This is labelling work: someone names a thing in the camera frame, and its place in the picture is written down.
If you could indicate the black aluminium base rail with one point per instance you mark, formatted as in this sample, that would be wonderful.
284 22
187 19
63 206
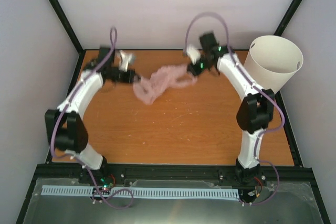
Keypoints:
125 173

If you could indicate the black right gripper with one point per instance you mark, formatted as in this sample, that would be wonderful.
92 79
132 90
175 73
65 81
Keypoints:
194 71

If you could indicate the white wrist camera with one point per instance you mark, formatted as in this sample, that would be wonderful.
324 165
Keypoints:
125 59
193 53

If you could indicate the right small wired circuit board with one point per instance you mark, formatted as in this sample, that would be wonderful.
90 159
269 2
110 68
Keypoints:
258 188

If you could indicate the black frame post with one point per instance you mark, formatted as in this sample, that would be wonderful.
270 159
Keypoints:
289 14
66 25

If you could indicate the white plastic trash bin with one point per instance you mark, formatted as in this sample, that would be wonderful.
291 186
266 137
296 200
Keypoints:
272 61

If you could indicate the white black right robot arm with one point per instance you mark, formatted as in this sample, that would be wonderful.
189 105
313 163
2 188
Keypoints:
256 109

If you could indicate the black frame post left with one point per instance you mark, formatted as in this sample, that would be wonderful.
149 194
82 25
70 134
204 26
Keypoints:
66 25

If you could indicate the green lit circuit board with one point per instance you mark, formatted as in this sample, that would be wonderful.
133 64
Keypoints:
107 184

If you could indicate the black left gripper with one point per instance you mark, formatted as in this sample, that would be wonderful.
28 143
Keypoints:
128 78

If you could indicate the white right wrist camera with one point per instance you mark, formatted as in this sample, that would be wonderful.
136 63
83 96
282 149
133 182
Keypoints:
193 53

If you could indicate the pink translucent plastic trash bag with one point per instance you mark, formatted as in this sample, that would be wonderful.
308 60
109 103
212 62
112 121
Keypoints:
169 76

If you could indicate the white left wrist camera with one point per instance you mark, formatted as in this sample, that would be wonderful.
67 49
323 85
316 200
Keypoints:
125 59

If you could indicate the black frame post right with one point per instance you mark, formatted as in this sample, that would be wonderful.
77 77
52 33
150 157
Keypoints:
289 14

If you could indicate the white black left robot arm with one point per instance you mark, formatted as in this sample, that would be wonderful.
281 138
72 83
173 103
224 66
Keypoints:
64 125

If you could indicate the light blue slotted cable duct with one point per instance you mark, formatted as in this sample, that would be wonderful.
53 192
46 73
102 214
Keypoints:
142 193

